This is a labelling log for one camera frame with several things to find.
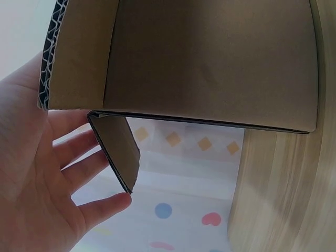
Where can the person's left hand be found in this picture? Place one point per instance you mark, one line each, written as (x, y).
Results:
(23, 147)

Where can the brown cardboard box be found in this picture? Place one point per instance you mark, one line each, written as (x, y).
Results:
(210, 65)

